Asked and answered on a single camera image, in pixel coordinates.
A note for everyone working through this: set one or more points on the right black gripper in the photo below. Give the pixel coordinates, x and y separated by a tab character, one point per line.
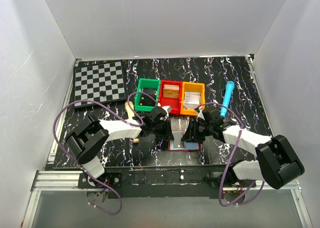
193	131

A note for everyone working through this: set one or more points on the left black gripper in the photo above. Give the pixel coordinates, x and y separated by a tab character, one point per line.
164	129

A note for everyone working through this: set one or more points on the red leather card holder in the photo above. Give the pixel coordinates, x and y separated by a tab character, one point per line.
189	146

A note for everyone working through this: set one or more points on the grey credit card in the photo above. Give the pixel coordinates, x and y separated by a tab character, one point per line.
177	143

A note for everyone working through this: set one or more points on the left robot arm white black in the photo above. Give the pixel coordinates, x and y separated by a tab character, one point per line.
87	139

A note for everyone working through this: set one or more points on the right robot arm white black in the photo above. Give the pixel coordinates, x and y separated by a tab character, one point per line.
276	162

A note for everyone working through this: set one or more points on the white card stack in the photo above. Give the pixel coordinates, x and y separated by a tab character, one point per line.
191	100

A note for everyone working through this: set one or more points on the black card in green bin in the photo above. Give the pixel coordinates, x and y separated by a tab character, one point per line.
148	97

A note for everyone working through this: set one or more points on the brown card stack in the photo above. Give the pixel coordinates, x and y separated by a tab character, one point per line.
171	91

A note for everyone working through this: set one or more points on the red plastic bin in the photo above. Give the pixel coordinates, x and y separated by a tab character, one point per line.
175	103

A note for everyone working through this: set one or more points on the green plastic bin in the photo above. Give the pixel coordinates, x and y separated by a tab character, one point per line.
148	83

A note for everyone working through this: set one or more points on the wooden rolling pin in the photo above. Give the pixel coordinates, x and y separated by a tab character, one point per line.
129	107

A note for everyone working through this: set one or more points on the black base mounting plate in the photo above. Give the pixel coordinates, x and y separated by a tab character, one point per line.
158	181

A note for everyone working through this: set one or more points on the orange plastic bin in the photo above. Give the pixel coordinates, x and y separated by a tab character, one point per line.
196	87

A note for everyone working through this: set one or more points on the blue toy microphone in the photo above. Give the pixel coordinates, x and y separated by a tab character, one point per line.
230	85

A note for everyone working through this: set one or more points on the black chess piece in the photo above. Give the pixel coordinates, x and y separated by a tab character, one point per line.
102	93

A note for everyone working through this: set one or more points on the black and grey chessboard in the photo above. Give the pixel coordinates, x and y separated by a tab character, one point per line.
90	79

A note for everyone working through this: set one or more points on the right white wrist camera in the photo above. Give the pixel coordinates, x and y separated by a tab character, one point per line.
198	111

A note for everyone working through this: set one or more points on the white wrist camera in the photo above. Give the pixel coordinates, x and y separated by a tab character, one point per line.
198	111
167	109

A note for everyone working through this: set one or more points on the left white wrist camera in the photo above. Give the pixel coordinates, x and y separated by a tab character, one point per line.
167	109

